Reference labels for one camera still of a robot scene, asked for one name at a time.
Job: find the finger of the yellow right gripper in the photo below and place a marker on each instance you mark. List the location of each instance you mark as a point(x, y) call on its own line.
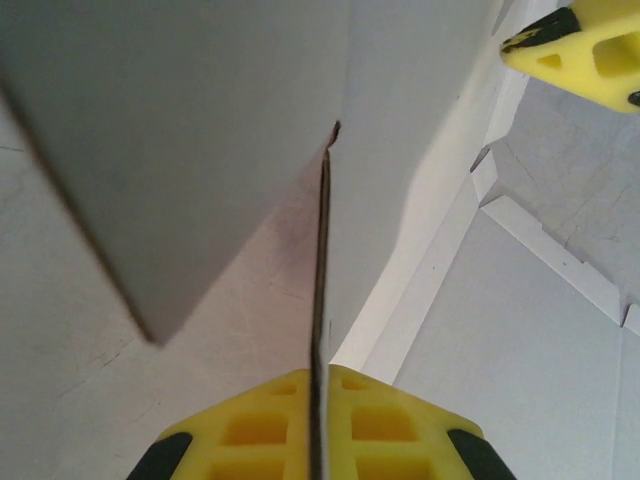
point(590, 55)

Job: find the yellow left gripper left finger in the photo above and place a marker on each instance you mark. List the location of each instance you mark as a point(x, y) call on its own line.
point(240, 440)

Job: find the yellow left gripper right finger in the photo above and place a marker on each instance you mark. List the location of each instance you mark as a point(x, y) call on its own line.
point(400, 435)

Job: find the pink paper box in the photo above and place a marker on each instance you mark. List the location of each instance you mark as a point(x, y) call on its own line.
point(200, 150)

